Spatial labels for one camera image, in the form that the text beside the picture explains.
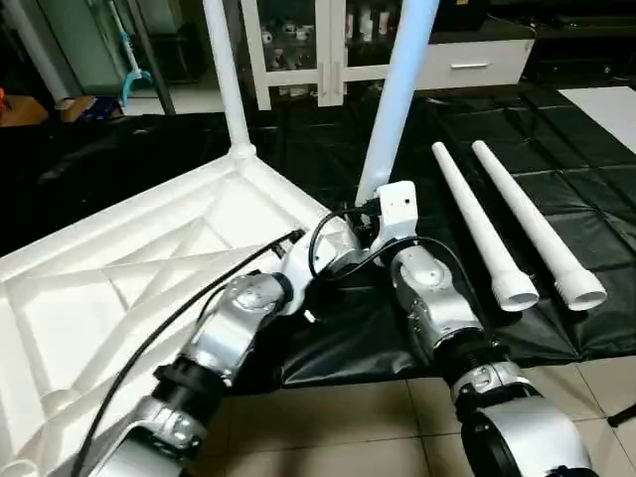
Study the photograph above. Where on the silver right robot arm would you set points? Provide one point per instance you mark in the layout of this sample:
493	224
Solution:
457	338

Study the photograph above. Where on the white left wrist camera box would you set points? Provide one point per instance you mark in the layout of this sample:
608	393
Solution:
298	263

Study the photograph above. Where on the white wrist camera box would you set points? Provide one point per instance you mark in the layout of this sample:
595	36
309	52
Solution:
298	263
396	214

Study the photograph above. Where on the black work mat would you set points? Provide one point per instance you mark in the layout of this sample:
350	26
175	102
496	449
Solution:
417	318

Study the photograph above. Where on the white glass-door cabinet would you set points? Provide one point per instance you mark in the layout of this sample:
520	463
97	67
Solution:
298	50

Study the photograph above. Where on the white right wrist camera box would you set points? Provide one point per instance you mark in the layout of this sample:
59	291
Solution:
396	214

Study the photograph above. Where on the white drawer unit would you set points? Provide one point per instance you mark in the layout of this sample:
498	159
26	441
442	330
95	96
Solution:
477	62

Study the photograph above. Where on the white plastic table leg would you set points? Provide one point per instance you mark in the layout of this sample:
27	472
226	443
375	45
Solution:
397	94
532	214
227	75
477	219

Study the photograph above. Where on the blue and yellow box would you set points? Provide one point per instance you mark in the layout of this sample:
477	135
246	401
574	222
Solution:
84	104

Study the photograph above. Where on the brown wooden desk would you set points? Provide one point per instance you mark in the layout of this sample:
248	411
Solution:
20	107

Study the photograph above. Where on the white plastic table top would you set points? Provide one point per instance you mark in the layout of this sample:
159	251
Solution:
129	278

